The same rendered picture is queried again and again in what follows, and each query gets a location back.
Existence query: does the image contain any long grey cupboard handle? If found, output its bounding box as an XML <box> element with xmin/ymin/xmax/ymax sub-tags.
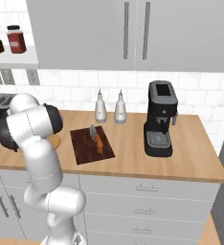
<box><xmin>123</xmin><ymin>1</ymin><xmax>130</xmax><ymax>60</ymax></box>
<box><xmin>142</xmin><ymin>1</ymin><xmax>151</xmax><ymax>61</ymax></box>

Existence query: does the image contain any dark grey toaster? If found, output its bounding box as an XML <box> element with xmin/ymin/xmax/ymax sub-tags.
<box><xmin>0</xmin><ymin>93</ymin><xmax>21</xmax><ymax>135</ymax></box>

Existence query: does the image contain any orange-handled knife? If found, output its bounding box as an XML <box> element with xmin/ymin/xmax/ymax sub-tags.
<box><xmin>89</xmin><ymin>124</ymin><xmax>104</xmax><ymax>154</ymax></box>

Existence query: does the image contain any white wall shelf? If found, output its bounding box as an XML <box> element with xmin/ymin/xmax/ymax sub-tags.
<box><xmin>0</xmin><ymin>44</ymin><xmax>39</xmax><ymax>71</ymax></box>

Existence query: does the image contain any tan wooden plate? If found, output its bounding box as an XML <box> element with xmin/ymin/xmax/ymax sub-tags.
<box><xmin>46</xmin><ymin>133</ymin><xmax>63</xmax><ymax>150</ymax></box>

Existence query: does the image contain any dark brown cutting board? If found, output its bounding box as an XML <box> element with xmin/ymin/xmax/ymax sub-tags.
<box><xmin>69</xmin><ymin>124</ymin><xmax>116</xmax><ymax>166</ymax></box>

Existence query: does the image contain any short grey cupboard handle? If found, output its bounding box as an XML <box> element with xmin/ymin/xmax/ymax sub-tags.
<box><xmin>0</xmin><ymin>193</ymin><xmax>10</xmax><ymax>219</ymax></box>
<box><xmin>9</xmin><ymin>194</ymin><xmax>22</xmax><ymax>220</ymax></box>

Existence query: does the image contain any white squeeze bottle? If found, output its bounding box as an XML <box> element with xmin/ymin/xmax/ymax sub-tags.
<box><xmin>94</xmin><ymin>88</ymin><xmax>108</xmax><ymax>124</ymax></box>
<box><xmin>113</xmin><ymin>88</ymin><xmax>128</xmax><ymax>125</ymax></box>

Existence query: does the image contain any black coffee machine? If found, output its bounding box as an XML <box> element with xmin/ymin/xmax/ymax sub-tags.
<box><xmin>143</xmin><ymin>79</ymin><xmax>179</xmax><ymax>158</ymax></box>

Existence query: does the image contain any grey drawer front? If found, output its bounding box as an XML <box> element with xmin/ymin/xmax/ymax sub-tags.
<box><xmin>84</xmin><ymin>212</ymin><xmax>208</xmax><ymax>242</ymax></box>
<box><xmin>78</xmin><ymin>173</ymin><xmax>221</xmax><ymax>204</ymax></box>
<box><xmin>83</xmin><ymin>191</ymin><xmax>214</xmax><ymax>224</ymax></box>
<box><xmin>85</xmin><ymin>231</ymin><xmax>202</xmax><ymax>245</ymax></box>

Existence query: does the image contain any grey drawer handle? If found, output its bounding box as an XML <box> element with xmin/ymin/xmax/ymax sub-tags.
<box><xmin>132</xmin><ymin>226</ymin><xmax>153</xmax><ymax>234</ymax></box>
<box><xmin>135</xmin><ymin>184</ymin><xmax>160</xmax><ymax>192</ymax></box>
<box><xmin>133</xmin><ymin>207</ymin><xmax>157</xmax><ymax>215</ymax></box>

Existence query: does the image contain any red jar with black lid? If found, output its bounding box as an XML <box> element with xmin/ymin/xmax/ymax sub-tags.
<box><xmin>6</xmin><ymin>24</ymin><xmax>28</xmax><ymax>55</ymax></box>

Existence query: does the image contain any grey wall cupboard door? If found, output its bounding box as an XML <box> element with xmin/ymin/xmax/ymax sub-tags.
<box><xmin>25</xmin><ymin>0</ymin><xmax>138</xmax><ymax>72</ymax></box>
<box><xmin>134</xmin><ymin>0</ymin><xmax>224</xmax><ymax>74</ymax></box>

